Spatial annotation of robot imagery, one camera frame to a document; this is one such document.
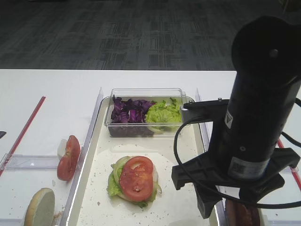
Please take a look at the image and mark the tomato slice on sandwich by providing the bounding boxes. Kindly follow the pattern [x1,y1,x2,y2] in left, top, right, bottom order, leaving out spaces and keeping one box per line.
[119,156,153,202]

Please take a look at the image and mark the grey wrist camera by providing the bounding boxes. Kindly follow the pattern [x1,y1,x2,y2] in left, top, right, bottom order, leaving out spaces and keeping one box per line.
[181,98,229,122]

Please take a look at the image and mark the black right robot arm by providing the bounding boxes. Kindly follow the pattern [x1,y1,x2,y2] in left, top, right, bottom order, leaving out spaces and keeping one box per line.
[171,16,301,219]

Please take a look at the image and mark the red rail strip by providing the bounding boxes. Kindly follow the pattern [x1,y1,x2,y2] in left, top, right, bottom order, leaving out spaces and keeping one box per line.
[0,96,46,176]
[277,138,301,196]

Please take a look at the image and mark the white tomato pusher block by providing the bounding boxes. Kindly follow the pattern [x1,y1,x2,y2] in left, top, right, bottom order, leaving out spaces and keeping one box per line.
[57,139,67,159]

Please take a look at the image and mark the left clear long rail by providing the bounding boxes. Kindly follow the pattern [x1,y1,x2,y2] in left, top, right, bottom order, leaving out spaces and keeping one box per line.
[59,87,103,226]

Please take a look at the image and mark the right red rail strip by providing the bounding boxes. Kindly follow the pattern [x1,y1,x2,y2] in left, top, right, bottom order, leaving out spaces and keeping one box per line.
[277,138,301,196]

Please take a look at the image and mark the sliced meat patties stack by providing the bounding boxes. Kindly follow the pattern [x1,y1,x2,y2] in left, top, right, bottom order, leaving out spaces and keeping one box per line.
[225,200,260,226]

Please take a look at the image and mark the sandwich stack base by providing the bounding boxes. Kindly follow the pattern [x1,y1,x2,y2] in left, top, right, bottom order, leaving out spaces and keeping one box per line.
[107,156,162,208]

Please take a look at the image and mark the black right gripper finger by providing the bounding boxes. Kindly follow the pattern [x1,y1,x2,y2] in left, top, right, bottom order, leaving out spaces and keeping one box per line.
[0,131,6,139]

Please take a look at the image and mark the purple cabbage leaves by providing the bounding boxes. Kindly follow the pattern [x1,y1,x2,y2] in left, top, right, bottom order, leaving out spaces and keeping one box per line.
[111,96,156,123]

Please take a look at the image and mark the left red rail strip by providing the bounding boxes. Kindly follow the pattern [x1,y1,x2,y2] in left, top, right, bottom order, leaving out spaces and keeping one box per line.
[0,96,46,176]

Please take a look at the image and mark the upper left clear holder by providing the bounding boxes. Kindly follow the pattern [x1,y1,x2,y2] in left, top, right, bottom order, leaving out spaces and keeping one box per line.
[0,154,59,170]

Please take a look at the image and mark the black camera cable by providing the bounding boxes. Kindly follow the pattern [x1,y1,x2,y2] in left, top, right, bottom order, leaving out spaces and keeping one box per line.
[173,97,301,210]

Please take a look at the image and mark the standing bun half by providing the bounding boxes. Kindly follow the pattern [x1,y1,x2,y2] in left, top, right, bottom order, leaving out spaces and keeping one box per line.
[24,188,55,226]

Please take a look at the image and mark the clear plastic salad box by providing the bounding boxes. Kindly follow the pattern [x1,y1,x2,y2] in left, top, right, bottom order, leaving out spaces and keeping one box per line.
[104,88,188,137]

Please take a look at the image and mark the white meat pusher block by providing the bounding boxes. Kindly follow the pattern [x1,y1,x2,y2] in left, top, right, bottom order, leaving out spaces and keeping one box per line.
[258,209,270,226]

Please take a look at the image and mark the lower left clear holder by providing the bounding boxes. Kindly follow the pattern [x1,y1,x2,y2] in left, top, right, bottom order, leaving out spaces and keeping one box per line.
[0,219,24,226]

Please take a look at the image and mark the metal baking tray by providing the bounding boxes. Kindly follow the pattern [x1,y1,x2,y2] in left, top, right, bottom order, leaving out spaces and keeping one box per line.
[67,97,227,226]

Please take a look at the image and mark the standing tomato slices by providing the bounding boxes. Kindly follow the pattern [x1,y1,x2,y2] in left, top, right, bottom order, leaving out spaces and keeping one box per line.
[57,135,81,181]

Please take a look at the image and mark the upper right clear holder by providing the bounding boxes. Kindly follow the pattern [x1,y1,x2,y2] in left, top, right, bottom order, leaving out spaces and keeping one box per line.
[280,166,299,174]

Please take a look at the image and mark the clear holder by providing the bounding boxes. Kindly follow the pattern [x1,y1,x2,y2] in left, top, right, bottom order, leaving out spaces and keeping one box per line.
[0,154,59,170]
[280,166,299,174]
[0,219,24,226]

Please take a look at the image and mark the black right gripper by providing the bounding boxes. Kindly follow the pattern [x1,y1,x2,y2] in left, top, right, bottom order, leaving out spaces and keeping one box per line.
[172,147,301,219]

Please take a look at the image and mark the green lettuce in box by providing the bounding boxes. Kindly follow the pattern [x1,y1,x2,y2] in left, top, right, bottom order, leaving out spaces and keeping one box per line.
[145,98,182,134]

